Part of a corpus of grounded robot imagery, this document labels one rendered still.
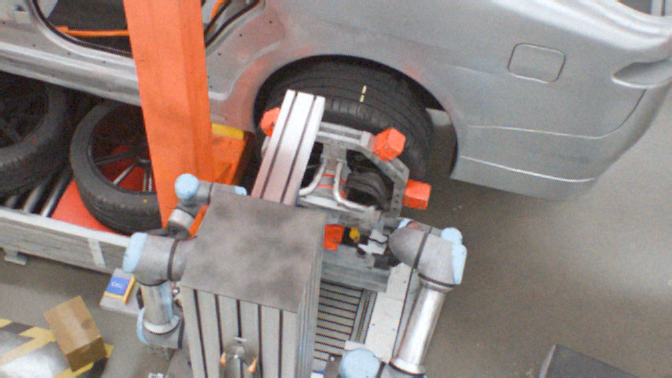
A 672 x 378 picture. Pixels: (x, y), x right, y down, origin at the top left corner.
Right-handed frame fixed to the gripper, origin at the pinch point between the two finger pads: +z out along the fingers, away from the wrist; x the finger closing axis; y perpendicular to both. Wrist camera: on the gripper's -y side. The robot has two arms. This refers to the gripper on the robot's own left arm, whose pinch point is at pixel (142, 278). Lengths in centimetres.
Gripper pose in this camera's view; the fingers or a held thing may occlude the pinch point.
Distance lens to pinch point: 307.0
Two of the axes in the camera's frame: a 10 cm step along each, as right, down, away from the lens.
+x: 1.2, 4.3, 8.9
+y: 9.0, 3.3, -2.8
